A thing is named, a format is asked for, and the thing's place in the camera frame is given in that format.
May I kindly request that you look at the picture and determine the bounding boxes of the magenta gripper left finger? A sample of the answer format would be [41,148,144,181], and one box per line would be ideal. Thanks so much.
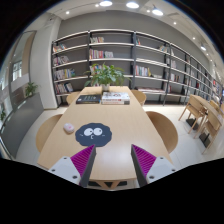
[48,144,97,188]

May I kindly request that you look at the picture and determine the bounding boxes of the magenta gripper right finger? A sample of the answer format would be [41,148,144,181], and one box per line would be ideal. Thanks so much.
[130,143,177,188]

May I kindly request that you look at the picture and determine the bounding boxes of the dark cartoon face mouse pad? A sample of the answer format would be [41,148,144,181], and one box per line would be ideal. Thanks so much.
[75,123,112,147]

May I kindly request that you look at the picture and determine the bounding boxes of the wooden chair near right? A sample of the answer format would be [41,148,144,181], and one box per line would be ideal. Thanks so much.
[146,111,178,153]

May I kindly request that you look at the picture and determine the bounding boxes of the wooden chair near left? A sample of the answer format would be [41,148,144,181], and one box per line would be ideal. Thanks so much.
[36,114,62,152]

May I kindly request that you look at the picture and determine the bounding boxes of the black book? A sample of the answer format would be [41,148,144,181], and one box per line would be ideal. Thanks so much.
[76,94,101,104]

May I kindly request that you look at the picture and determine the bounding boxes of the wooden chair far right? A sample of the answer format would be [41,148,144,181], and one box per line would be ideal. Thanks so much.
[132,90,146,106]

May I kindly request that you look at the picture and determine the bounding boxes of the wooden chair far left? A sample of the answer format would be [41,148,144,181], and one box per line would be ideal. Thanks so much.
[66,91,80,104]

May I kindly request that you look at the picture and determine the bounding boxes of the stack of white books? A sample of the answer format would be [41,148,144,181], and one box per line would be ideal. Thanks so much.
[101,92,130,105]

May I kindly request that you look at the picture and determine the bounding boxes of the wooden chair at side table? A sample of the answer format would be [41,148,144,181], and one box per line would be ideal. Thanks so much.
[184,95,206,133]

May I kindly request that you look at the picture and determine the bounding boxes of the side wooden table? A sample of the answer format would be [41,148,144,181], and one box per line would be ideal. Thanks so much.
[190,94,223,126]

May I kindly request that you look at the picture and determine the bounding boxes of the green potted plant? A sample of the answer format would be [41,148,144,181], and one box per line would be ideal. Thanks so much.
[84,63,130,92]

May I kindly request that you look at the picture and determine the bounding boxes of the small plant at left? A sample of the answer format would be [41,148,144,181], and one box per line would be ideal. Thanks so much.
[25,82,38,97]

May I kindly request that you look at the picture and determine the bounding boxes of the large bookshelf with books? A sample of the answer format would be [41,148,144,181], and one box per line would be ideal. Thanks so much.
[51,29,224,105]

